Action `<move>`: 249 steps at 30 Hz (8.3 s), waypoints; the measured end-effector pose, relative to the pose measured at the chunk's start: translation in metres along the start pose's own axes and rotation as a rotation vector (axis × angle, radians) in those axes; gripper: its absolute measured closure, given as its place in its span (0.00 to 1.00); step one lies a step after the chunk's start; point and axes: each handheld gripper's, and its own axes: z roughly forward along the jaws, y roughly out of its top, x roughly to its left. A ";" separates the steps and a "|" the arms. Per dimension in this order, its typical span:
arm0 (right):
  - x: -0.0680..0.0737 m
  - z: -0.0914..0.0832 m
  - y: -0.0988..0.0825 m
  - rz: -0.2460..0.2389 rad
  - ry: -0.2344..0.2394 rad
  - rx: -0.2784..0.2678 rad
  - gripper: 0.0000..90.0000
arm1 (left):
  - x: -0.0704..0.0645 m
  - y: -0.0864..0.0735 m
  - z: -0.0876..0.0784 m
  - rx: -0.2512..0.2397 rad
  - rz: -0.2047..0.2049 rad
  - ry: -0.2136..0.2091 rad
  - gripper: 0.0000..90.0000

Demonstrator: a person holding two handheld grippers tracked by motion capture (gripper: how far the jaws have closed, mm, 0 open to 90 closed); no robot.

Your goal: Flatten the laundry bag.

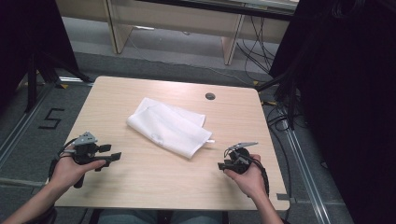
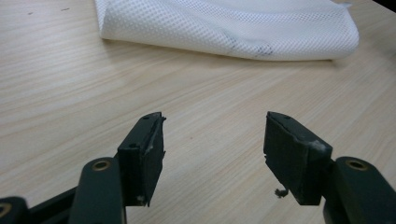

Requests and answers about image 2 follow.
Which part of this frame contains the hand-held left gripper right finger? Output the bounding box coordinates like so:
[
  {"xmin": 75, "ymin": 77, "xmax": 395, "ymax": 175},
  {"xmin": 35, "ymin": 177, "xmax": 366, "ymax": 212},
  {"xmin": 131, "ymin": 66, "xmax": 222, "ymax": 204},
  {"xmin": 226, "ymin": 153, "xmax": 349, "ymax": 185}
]
[{"xmin": 263, "ymin": 110, "xmax": 333, "ymax": 206}]

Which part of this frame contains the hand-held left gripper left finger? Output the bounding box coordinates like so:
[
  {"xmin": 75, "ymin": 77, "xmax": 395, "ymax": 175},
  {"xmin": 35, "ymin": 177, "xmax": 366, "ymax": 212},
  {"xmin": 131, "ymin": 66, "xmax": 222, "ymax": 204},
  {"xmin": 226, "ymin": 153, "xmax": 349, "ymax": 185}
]
[{"xmin": 117, "ymin": 111, "xmax": 167, "ymax": 208}]

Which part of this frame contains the white mesh bag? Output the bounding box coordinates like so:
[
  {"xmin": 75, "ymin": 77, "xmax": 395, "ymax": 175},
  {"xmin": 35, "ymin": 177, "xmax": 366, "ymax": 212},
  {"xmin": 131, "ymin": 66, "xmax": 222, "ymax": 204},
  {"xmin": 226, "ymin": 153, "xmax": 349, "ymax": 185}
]
[{"xmin": 93, "ymin": 0, "xmax": 361, "ymax": 62}]

